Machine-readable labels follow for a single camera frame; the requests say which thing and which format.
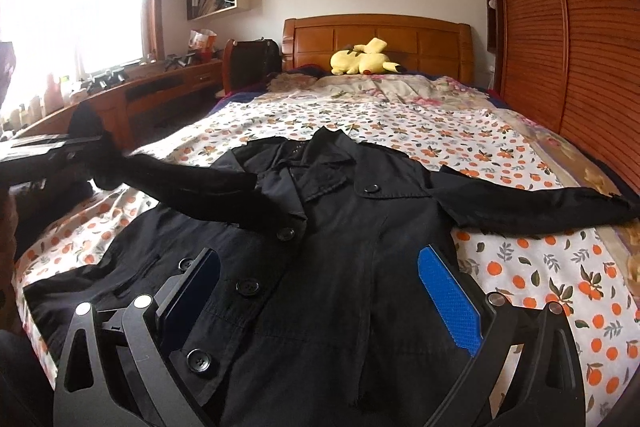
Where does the dark blue blanket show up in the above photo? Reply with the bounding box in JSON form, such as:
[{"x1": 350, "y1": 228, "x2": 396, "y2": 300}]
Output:
[{"x1": 207, "y1": 84, "x2": 281, "y2": 115}]

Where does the beige patterned blanket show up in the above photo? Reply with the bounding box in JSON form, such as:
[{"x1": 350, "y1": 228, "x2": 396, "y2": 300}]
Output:
[{"x1": 530, "y1": 117, "x2": 640, "y2": 288}]

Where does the floral pillow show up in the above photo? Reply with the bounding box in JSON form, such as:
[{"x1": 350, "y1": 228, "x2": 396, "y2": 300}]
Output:
[{"x1": 265, "y1": 72, "x2": 501, "y2": 118}]

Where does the orange print bed sheet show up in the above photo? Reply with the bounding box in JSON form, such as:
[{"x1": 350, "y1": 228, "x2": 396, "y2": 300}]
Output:
[{"x1": 12, "y1": 99, "x2": 640, "y2": 413}]

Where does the wooden headboard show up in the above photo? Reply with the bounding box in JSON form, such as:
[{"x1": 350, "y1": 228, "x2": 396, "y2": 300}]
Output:
[{"x1": 281, "y1": 14, "x2": 473, "y2": 85}]

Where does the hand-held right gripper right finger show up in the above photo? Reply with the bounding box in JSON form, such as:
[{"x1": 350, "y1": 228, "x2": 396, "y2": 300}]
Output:
[{"x1": 416, "y1": 245, "x2": 587, "y2": 427}]

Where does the orange paper bag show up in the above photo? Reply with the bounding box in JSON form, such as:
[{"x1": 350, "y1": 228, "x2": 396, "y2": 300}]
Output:
[{"x1": 187, "y1": 28, "x2": 218, "y2": 62}]

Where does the black coat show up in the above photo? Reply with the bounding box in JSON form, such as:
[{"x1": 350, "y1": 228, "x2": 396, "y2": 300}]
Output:
[{"x1": 22, "y1": 124, "x2": 632, "y2": 427}]

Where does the black chair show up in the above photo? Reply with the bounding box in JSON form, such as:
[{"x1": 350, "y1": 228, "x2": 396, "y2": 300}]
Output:
[{"x1": 222, "y1": 38, "x2": 282, "y2": 95}]

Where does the wooden slatted wardrobe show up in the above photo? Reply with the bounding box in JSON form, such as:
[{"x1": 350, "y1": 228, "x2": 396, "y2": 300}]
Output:
[{"x1": 472, "y1": 0, "x2": 640, "y2": 188}]

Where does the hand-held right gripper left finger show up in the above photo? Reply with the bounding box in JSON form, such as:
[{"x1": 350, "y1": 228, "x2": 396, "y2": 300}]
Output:
[{"x1": 52, "y1": 248, "x2": 223, "y2": 427}]

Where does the black desk gadget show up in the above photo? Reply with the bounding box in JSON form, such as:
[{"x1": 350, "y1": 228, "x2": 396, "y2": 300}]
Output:
[
  {"x1": 164, "y1": 52, "x2": 198, "y2": 70},
  {"x1": 87, "y1": 68, "x2": 128, "y2": 90}
]

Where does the yellow plush toy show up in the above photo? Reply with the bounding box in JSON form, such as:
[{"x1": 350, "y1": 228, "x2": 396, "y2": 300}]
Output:
[{"x1": 329, "y1": 38, "x2": 407, "y2": 76}]

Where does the row of windowsill bottles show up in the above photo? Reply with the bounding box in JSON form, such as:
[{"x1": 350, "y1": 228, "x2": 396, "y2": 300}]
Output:
[{"x1": 0, "y1": 74, "x2": 71, "y2": 132}]

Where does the wooden desk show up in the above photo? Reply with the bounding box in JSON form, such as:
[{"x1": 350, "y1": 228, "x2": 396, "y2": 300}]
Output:
[{"x1": 10, "y1": 57, "x2": 223, "y2": 152}]

